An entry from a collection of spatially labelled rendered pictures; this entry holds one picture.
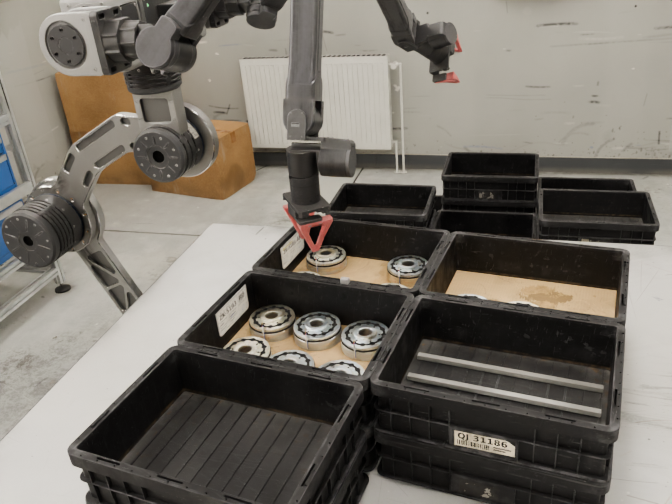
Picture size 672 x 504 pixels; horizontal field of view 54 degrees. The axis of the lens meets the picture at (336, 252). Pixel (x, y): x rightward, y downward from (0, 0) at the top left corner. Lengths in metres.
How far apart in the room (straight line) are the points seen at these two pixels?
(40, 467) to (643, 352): 1.32
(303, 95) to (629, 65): 3.33
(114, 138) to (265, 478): 1.09
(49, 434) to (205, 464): 0.49
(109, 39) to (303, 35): 0.39
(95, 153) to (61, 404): 0.70
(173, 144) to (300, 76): 0.54
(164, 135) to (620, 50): 3.18
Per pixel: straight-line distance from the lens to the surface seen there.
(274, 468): 1.17
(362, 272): 1.66
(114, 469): 1.10
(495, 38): 4.31
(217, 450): 1.22
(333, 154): 1.20
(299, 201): 1.25
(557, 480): 1.18
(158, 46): 1.33
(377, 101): 4.37
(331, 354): 1.39
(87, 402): 1.64
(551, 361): 1.38
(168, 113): 1.71
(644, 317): 1.79
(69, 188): 2.07
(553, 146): 4.49
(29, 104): 4.82
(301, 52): 1.23
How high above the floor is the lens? 1.66
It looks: 28 degrees down
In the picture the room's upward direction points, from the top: 5 degrees counter-clockwise
